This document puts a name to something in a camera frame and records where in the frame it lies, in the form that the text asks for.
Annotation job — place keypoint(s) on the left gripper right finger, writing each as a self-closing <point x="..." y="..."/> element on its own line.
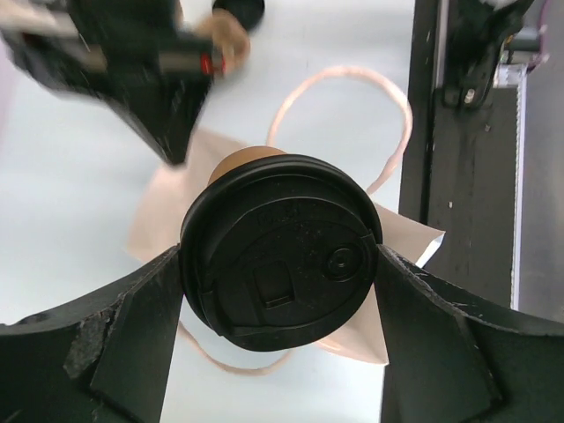
<point x="456" y="357"/>

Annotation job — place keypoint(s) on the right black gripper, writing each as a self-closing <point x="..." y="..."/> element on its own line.
<point x="155" y="72"/>

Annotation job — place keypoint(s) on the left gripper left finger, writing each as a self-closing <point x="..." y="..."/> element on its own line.
<point x="104" y="357"/>

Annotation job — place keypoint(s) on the brown paper cup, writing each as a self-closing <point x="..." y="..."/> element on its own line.
<point x="242" y="157"/>

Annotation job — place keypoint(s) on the light blue paper bag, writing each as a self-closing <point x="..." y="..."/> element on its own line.
<point x="158" y="223"/>

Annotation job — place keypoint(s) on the black plastic cup lid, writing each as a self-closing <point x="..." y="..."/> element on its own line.
<point x="279" y="253"/>

